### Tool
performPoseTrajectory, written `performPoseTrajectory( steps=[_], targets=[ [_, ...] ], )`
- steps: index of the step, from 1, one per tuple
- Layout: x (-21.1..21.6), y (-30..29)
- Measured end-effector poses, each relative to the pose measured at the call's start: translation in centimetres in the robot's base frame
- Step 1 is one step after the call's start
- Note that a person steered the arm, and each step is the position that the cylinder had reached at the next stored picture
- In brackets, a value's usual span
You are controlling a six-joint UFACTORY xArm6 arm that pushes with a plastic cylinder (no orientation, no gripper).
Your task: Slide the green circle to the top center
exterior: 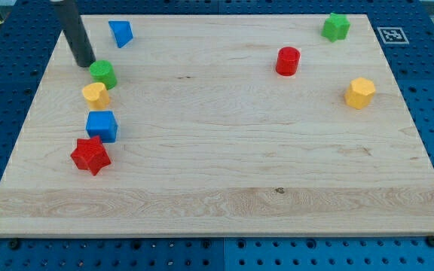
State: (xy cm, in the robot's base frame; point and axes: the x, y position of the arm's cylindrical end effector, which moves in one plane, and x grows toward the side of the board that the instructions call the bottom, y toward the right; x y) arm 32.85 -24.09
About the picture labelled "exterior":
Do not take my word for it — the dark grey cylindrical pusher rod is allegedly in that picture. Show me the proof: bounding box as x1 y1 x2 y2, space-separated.
50 0 96 68

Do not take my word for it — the green star block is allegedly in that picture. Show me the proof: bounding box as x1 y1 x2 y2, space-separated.
321 13 350 42

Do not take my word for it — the yellow hexagon block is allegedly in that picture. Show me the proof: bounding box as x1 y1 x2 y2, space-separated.
344 78 376 109

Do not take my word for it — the white fiducial marker tag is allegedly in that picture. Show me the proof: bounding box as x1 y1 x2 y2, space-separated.
377 26 409 44

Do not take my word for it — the green cylinder block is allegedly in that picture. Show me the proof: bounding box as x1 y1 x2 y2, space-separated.
89 60 118 90

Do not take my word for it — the blue triangle block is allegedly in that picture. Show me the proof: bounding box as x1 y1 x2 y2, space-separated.
108 20 133 48

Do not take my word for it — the red star block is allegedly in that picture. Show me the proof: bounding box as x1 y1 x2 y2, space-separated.
70 135 112 175

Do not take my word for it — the blue cube block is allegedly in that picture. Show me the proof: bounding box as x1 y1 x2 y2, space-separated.
86 111 118 143

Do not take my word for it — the light wooden board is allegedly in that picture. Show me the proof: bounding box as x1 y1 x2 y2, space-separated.
0 14 434 238

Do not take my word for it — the red cylinder block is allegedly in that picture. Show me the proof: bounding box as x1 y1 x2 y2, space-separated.
275 47 301 76

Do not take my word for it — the yellow heart block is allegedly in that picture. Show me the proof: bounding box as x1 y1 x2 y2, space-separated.
81 82 110 111

